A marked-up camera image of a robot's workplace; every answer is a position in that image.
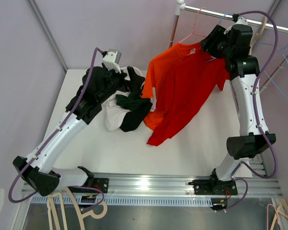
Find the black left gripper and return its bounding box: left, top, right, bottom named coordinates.
left=97, top=65, right=144, bottom=104

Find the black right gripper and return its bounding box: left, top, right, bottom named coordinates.
left=199, top=25, right=233, bottom=60

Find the green and grey t shirt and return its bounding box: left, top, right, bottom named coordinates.
left=104, top=67, right=152, bottom=131

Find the orange t shirt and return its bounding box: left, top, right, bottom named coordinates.
left=141, top=41, right=204, bottom=131

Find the pink wire hanger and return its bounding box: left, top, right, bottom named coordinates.
left=179, top=7, right=206, bottom=44

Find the beige wooden hanger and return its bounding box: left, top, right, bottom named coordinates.
left=250, top=16, right=268, bottom=48

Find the black t shirt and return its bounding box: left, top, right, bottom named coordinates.
left=120, top=102, right=153, bottom=132

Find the red t shirt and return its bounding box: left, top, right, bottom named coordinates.
left=147, top=51, right=229, bottom=146

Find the light blue plastic hanger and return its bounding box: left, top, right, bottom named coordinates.
left=260, top=43, right=288, bottom=102

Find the blue wire hanger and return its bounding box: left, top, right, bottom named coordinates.
left=201, top=12, right=233, bottom=61

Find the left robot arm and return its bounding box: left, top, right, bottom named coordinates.
left=13, top=67, right=145, bottom=196

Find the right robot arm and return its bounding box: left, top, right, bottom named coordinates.
left=189, top=23, right=276, bottom=196

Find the beige hanger on floor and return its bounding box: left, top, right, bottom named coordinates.
left=46, top=186, right=108, bottom=230

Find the white plastic laundry basket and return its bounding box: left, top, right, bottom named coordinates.
left=120, top=67, right=144, bottom=81

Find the silver clothes rack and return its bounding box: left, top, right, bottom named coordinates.
left=168, top=0, right=288, bottom=91

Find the pile of hangers bottom right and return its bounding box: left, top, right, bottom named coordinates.
left=266, top=198, right=288, bottom=230

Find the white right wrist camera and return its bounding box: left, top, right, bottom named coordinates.
left=224, top=16, right=248, bottom=35

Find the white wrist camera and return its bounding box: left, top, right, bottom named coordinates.
left=224, top=16, right=248, bottom=35
left=103, top=49, right=121, bottom=74

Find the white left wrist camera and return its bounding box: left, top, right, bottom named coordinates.
left=103, top=49, right=121, bottom=74

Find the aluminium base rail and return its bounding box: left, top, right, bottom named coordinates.
left=21, top=173, right=283, bottom=207

